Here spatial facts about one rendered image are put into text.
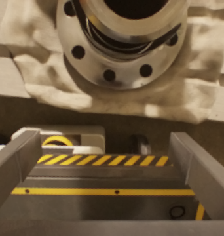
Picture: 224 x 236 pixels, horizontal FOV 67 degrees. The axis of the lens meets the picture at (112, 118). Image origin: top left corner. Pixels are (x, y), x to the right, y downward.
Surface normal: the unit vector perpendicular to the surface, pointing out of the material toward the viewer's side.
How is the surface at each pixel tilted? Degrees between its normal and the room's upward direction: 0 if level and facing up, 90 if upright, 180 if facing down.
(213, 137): 0
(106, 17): 0
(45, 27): 59
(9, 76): 0
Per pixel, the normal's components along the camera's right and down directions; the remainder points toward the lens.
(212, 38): -0.74, -0.31
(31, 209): 0.01, 0.29
